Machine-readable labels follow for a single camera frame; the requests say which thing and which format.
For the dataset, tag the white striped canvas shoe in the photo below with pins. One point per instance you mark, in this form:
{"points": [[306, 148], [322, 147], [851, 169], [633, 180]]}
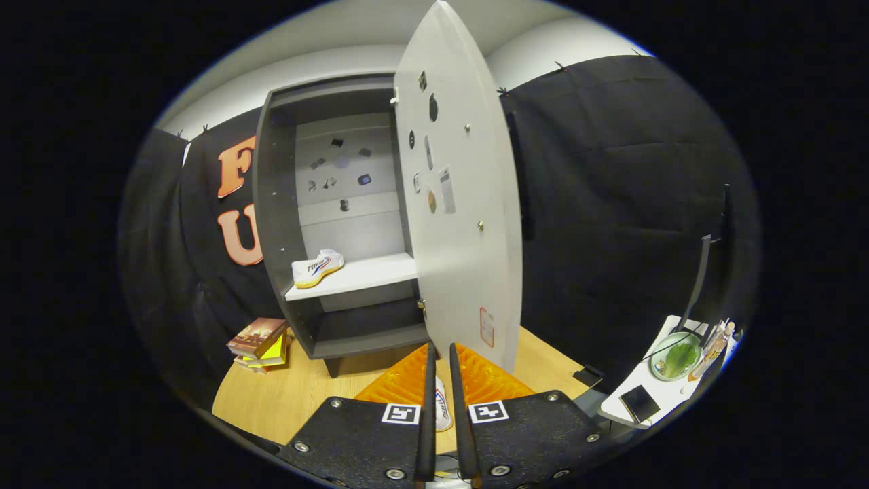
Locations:
{"points": [[442, 407], [316, 268]]}

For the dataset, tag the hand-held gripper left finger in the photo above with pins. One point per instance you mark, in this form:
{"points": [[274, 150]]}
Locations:
{"points": [[428, 421]]}

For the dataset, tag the white side table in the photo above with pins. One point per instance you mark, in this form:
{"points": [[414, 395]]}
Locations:
{"points": [[662, 394]]}

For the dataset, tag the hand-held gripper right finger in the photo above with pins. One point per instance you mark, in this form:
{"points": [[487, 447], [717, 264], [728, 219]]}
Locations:
{"points": [[460, 421]]}

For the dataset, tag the clear plastic bottle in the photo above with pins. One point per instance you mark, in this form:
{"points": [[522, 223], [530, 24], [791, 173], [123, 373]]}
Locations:
{"points": [[711, 352]]}

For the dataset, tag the black stand pole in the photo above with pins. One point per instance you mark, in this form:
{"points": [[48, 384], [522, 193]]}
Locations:
{"points": [[699, 285]]}

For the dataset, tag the glass bowl with greens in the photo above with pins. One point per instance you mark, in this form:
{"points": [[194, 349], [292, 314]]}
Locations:
{"points": [[677, 358]]}

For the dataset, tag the black phone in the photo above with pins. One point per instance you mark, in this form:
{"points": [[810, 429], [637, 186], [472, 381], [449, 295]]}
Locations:
{"points": [[639, 404]]}

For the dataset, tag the black backdrop cloth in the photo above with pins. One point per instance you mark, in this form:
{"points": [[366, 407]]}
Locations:
{"points": [[611, 204]]}

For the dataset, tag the brown cover book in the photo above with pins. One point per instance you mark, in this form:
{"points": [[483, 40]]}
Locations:
{"points": [[256, 336]]}

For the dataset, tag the dark grey shoe cabinet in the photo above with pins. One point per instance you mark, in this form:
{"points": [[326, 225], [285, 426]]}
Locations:
{"points": [[271, 204]]}

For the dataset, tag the yellow book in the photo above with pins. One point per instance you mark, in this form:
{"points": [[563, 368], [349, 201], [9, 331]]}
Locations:
{"points": [[275, 353]]}

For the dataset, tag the small black box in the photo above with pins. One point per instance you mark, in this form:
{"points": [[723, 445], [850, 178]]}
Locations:
{"points": [[588, 375]]}

